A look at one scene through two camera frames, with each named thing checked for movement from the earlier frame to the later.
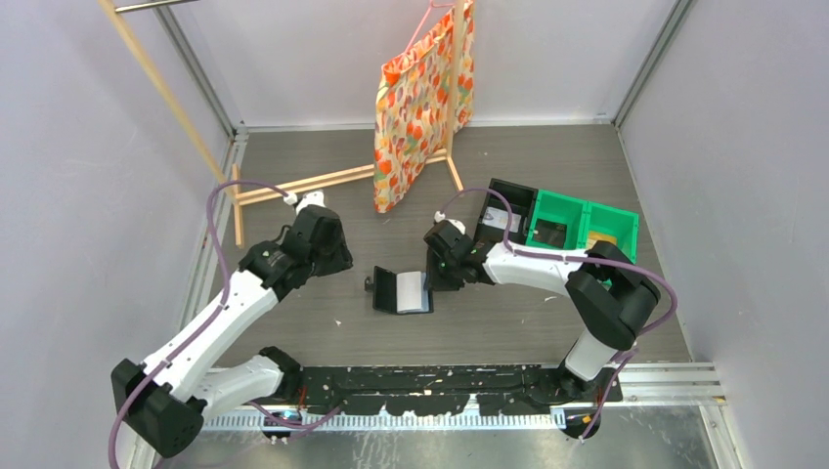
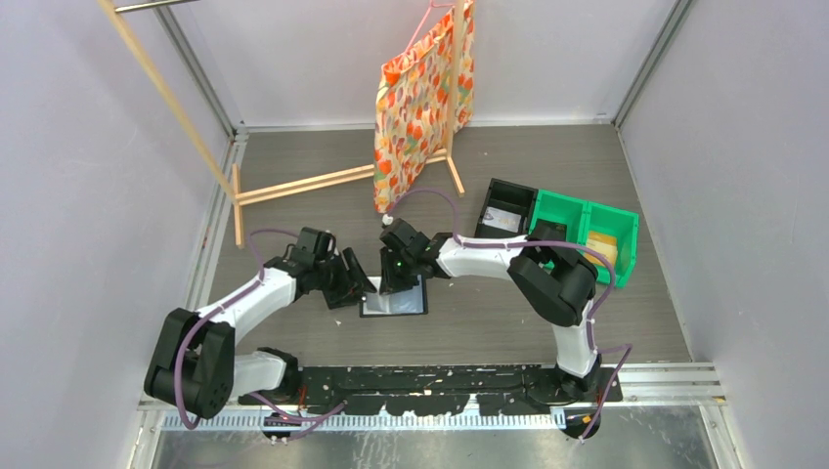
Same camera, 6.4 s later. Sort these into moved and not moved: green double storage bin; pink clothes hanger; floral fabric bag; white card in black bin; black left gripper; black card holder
Moved: black card holder; black left gripper
Not moved: pink clothes hanger; green double storage bin; floral fabric bag; white card in black bin
